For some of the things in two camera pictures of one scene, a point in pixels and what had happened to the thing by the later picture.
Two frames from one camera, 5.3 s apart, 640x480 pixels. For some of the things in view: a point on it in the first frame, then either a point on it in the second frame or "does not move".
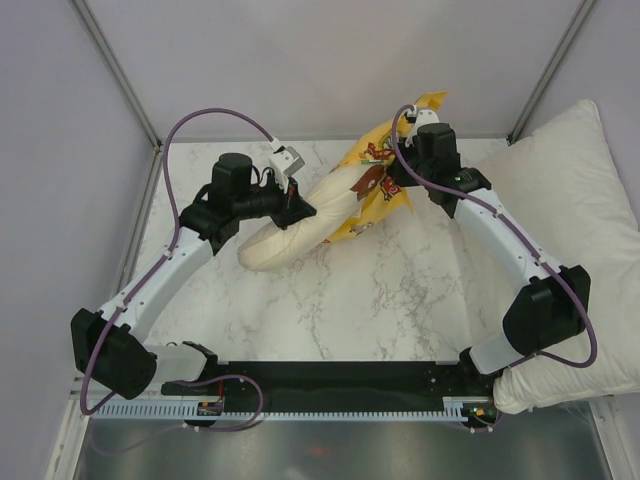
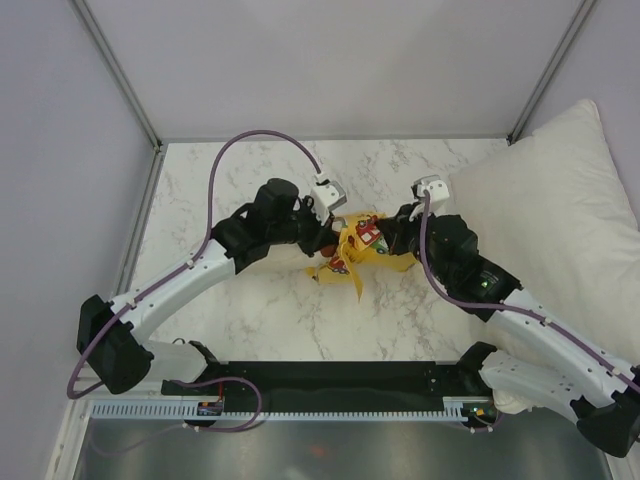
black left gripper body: [270, 200] → [301, 227]
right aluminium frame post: [540, 85] does not move
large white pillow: [560, 186] does not move
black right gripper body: [413, 157] → [406, 238]
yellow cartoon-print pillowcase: [376, 196] → [362, 244]
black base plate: [355, 378] does not move
